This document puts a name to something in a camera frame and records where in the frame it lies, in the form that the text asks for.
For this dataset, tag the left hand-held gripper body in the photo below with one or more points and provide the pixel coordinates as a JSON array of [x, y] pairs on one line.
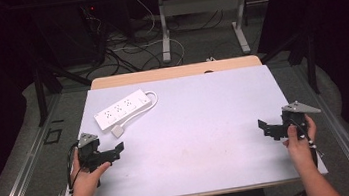
[[89, 152]]

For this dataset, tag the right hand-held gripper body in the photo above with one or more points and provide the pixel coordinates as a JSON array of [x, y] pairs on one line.
[[296, 120]]

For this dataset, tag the person's right hand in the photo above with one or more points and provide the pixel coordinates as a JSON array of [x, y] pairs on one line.
[[298, 148]]

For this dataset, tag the person's left hand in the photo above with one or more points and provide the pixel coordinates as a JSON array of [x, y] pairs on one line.
[[86, 179]]

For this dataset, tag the white power plug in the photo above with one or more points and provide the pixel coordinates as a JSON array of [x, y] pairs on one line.
[[117, 131]]

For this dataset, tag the white power strip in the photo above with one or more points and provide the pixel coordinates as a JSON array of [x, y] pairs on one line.
[[120, 110]]

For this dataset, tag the black metal stand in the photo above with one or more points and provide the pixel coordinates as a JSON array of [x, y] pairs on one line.
[[309, 61], [40, 94]]

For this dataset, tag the white table mat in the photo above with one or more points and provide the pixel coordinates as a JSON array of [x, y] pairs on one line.
[[193, 132]]

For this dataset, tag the wooden table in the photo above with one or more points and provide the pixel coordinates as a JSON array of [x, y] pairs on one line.
[[159, 74]]

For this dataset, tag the black computer tower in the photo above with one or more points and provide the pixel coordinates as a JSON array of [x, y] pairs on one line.
[[67, 34]]

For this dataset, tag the desk with grey legs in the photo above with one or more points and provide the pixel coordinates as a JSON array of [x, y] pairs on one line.
[[201, 4]]

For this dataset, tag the black floor socket frame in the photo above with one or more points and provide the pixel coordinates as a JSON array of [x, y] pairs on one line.
[[45, 137]]

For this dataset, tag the metal floor rail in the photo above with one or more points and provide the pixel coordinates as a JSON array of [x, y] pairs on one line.
[[21, 177], [342, 138]]

